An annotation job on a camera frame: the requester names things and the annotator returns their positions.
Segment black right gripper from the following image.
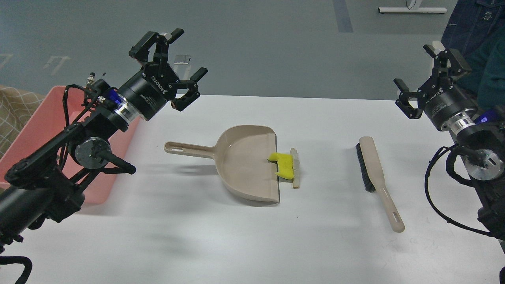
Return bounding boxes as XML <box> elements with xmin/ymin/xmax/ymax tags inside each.
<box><xmin>393</xmin><ymin>44</ymin><xmax>477</xmax><ymax>132</ymax></box>

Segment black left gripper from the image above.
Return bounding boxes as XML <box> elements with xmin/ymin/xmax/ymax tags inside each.
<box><xmin>118</xmin><ymin>28</ymin><xmax>209</xmax><ymax>121</ymax></box>

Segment beige hand brush black bristles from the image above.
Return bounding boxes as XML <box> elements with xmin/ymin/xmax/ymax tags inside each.
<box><xmin>355</xmin><ymin>136</ymin><xmax>405</xmax><ymax>233</ymax></box>

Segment beige plastic dustpan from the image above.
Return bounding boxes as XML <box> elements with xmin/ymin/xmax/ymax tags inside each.
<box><xmin>164</xmin><ymin>125</ymin><xmax>280</xmax><ymax>203</ymax></box>

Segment triangular bread slice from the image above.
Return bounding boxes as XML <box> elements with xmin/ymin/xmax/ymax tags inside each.
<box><xmin>290</xmin><ymin>148</ymin><xmax>301</xmax><ymax>189</ymax></box>

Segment yellow sponge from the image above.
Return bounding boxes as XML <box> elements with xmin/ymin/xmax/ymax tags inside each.
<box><xmin>267</xmin><ymin>152</ymin><xmax>295</xmax><ymax>180</ymax></box>

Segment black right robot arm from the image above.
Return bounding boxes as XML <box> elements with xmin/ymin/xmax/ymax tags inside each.
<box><xmin>394</xmin><ymin>45</ymin><xmax>505</xmax><ymax>246</ymax></box>

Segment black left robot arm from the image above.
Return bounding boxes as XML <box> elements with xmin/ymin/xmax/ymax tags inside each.
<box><xmin>0</xmin><ymin>28</ymin><xmax>208</xmax><ymax>252</ymax></box>

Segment pink plastic bin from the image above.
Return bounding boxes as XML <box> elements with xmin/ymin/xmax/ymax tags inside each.
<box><xmin>0</xmin><ymin>86</ymin><xmax>140</xmax><ymax>204</ymax></box>

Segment white office chair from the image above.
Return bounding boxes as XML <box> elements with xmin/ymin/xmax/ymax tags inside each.
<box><xmin>431</xmin><ymin>40</ymin><xmax>446</xmax><ymax>54</ymax></box>

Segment person in dark clothes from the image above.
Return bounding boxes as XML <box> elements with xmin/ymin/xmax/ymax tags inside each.
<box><xmin>441</xmin><ymin>0</ymin><xmax>505</xmax><ymax>111</ymax></box>

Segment white table base bar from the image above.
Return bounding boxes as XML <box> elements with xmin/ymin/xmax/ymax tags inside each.
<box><xmin>378</xmin><ymin>7</ymin><xmax>447</xmax><ymax>14</ymax></box>

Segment beige checkered cloth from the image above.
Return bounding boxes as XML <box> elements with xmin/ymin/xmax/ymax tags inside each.
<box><xmin>0</xmin><ymin>85</ymin><xmax>45</xmax><ymax>194</ymax></box>

